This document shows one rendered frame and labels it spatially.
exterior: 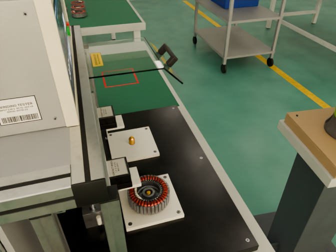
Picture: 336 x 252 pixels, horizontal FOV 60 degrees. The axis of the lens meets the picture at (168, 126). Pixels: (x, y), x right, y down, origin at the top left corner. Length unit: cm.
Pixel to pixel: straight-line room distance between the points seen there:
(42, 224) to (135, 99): 85
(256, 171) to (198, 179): 121
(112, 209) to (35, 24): 29
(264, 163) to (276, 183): 18
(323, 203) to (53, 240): 100
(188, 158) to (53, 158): 56
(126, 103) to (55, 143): 78
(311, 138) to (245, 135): 128
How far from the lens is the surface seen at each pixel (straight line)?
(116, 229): 54
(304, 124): 115
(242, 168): 205
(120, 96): 130
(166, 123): 108
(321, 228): 143
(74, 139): 49
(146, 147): 96
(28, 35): 45
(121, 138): 100
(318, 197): 123
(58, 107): 50
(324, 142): 109
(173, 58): 87
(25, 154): 49
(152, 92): 131
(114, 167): 70
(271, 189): 197
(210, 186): 86
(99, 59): 87
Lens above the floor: 141
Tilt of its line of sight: 37 degrees down
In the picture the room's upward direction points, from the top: straight up
